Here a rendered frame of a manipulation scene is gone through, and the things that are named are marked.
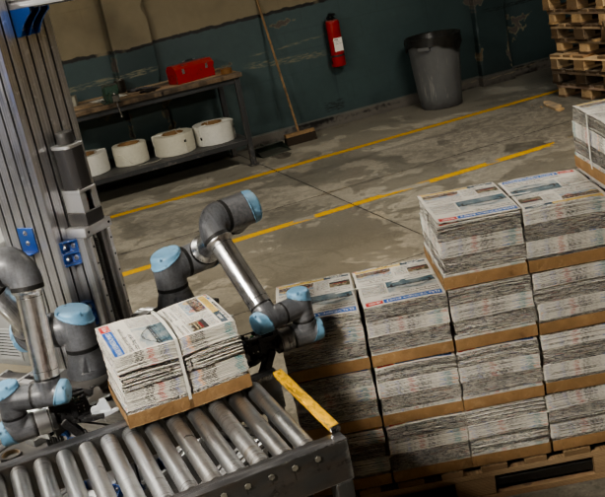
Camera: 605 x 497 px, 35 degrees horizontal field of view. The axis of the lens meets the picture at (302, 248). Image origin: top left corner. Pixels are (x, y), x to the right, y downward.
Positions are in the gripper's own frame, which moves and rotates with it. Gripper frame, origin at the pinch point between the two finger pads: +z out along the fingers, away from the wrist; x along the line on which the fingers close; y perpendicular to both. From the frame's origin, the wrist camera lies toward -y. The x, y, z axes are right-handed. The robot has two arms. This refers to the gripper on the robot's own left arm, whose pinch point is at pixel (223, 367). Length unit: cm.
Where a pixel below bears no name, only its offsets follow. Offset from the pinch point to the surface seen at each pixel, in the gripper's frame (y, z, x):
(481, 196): 28, -104, -3
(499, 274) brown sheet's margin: 6, -95, 16
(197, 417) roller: -0.3, 17.1, 27.6
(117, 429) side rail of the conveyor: 0.1, 38.7, 17.5
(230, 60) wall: 32, -232, -664
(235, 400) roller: -0.5, 4.7, 25.0
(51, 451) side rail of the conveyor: 0, 58, 16
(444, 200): 28, -94, -11
